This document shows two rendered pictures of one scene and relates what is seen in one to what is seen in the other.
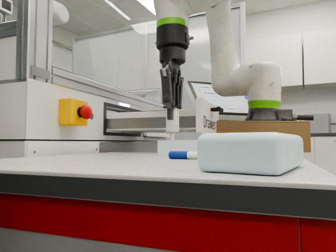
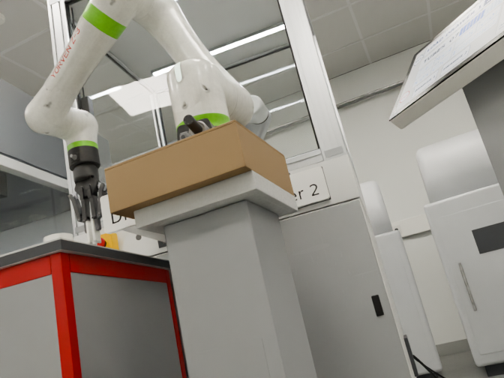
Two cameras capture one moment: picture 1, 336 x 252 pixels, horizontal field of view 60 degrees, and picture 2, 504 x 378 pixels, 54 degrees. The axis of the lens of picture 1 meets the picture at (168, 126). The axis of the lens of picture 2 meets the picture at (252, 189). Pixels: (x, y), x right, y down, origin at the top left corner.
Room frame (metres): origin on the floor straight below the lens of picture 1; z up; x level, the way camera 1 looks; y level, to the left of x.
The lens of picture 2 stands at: (1.12, -1.48, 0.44)
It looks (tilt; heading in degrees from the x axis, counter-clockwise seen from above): 17 degrees up; 83
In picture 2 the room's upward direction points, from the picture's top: 13 degrees counter-clockwise
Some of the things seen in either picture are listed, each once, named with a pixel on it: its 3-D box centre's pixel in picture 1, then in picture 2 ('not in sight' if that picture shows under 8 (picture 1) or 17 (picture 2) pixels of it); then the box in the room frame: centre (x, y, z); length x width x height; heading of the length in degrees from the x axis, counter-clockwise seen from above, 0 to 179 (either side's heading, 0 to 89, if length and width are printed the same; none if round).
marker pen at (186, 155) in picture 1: (202, 155); not in sight; (0.56, -0.07, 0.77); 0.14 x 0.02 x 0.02; 64
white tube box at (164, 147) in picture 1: (185, 147); not in sight; (0.77, -0.05, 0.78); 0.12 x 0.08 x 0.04; 68
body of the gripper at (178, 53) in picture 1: (172, 65); (87, 182); (0.82, -0.01, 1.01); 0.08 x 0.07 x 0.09; 158
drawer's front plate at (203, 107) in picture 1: (208, 119); (148, 201); (1.00, -0.14, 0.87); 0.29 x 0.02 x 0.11; 160
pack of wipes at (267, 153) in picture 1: (254, 151); not in sight; (0.37, -0.11, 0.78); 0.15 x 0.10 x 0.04; 148
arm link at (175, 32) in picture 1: (173, 39); (83, 160); (0.81, -0.02, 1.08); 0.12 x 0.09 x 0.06; 68
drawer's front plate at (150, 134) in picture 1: (157, 125); (282, 194); (1.41, 0.05, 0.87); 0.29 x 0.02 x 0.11; 160
